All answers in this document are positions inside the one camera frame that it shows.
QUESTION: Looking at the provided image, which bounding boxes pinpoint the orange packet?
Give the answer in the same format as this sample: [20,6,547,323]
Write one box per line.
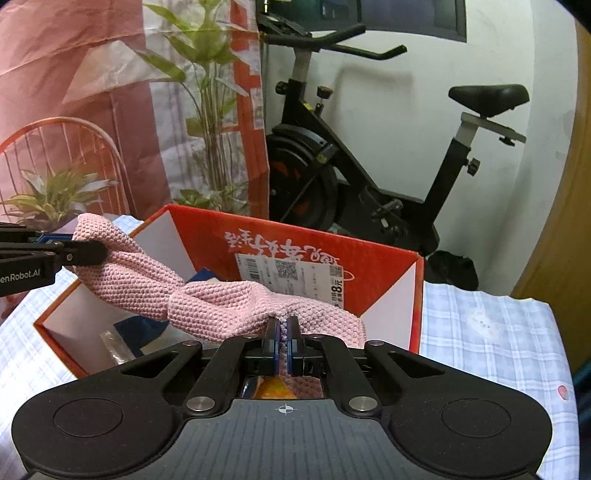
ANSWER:
[252,376,296,400]

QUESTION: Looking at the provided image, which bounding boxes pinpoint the black bag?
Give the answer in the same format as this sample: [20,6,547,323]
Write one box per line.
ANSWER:
[425,250,478,291]

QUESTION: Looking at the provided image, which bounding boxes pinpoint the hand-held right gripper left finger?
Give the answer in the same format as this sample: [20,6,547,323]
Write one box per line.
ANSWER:
[106,316,282,416]

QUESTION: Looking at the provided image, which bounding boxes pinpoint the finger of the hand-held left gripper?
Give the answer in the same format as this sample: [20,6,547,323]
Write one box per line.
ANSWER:
[0,240,109,268]
[0,223,74,245]

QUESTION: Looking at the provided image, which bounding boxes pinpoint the red strawberry print cardboard box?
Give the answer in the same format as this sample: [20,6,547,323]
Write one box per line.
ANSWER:
[33,204,424,379]

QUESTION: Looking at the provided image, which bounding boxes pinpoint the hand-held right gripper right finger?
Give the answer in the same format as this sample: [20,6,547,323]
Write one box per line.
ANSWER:
[284,316,444,414]

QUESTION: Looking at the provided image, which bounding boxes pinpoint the printed backdrop cloth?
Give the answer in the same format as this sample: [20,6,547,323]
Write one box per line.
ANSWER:
[0,0,271,324]

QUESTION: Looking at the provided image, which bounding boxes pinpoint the dark framed window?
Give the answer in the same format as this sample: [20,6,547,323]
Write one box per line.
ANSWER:
[318,0,467,44]

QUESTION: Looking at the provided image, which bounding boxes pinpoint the clear plastic packet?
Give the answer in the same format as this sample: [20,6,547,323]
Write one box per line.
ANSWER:
[98,323,139,365]

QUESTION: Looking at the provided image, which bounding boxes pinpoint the black exercise bike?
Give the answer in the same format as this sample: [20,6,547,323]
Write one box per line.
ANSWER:
[256,0,531,259]

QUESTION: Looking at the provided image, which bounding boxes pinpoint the pink knit cloth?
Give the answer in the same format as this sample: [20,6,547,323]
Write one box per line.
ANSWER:
[71,213,369,400]

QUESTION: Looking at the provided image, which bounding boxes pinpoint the dark blue cloth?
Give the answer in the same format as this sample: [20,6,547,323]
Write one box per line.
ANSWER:
[113,268,218,358]

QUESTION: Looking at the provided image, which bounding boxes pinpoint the checked tablecloth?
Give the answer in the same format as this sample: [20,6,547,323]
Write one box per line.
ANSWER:
[0,215,583,480]

